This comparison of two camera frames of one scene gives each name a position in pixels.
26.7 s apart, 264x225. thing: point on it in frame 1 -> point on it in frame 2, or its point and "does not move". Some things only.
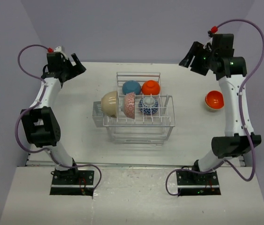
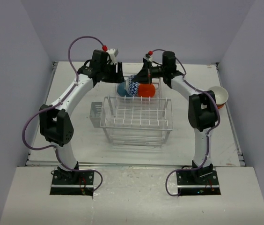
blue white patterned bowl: (148, 105) -> (133, 86)
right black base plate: (192, 183) does not move
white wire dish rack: (136, 113) does not move
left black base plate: (73, 182) does not move
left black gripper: (76, 70) -> (116, 77)
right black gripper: (196, 49) -> (145, 75)
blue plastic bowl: (130, 86) -> (121, 90)
